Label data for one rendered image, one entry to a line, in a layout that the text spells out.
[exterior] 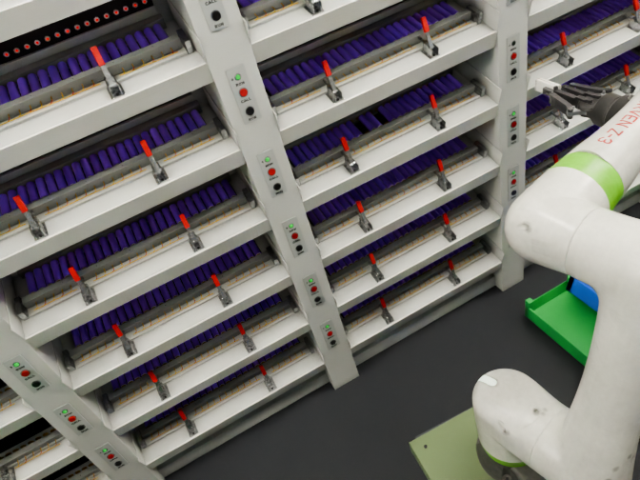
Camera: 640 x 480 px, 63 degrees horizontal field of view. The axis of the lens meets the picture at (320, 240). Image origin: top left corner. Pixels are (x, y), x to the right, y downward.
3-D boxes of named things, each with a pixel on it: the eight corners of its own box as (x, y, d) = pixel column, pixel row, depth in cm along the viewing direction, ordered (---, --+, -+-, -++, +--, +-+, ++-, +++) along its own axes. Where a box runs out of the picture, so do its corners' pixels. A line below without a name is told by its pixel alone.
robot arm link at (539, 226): (563, 294, 80) (561, 240, 72) (492, 260, 89) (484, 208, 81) (629, 220, 86) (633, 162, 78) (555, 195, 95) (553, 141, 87)
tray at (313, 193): (496, 117, 146) (502, 89, 138) (305, 213, 134) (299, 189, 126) (451, 79, 157) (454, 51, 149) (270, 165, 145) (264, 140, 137)
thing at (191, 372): (310, 330, 157) (305, 308, 146) (119, 436, 145) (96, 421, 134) (281, 280, 169) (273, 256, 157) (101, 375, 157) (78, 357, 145)
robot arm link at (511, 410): (530, 491, 103) (528, 447, 91) (466, 440, 114) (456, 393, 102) (569, 445, 107) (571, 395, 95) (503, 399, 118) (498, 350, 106)
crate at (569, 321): (647, 344, 162) (650, 328, 157) (596, 377, 158) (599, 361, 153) (570, 288, 184) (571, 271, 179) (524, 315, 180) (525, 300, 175)
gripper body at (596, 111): (601, 136, 116) (568, 123, 123) (630, 121, 118) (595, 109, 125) (605, 106, 111) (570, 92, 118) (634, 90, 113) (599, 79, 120)
